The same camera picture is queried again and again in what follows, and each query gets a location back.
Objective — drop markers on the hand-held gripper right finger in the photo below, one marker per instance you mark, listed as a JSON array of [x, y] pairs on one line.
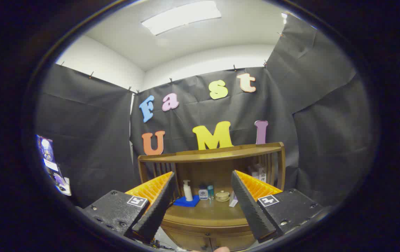
[[247, 206]]

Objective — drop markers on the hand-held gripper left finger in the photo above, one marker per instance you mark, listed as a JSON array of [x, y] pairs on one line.
[[158, 210]]

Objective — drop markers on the wooden drawer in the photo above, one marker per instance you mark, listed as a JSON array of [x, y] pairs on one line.
[[203, 229]]

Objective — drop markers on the wooden countertop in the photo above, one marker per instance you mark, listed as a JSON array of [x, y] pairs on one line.
[[208, 211]]

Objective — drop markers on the wooden cabinet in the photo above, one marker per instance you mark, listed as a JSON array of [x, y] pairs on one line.
[[214, 154]]

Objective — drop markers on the purple white book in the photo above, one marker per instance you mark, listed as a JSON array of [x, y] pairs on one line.
[[233, 201]]

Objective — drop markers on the beige lidded tea cup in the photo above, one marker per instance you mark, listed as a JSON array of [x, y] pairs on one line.
[[222, 196]]

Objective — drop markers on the blue folded cloth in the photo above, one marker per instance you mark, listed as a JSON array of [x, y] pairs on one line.
[[186, 201]]

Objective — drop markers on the white pump bottle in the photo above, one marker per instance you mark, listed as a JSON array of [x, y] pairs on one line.
[[188, 193]]

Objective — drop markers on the white book with print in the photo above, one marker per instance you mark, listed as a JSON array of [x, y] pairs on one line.
[[261, 175]]

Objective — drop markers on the slim teal bottle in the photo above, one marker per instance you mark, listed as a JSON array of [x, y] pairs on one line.
[[210, 193]]

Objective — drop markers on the white lotion bottle blue cap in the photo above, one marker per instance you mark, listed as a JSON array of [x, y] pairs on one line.
[[203, 194]]

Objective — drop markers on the black backdrop cloth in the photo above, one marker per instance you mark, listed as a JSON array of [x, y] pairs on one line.
[[91, 140]]

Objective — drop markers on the ceiling light panel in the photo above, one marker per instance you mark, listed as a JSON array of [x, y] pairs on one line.
[[180, 17]]

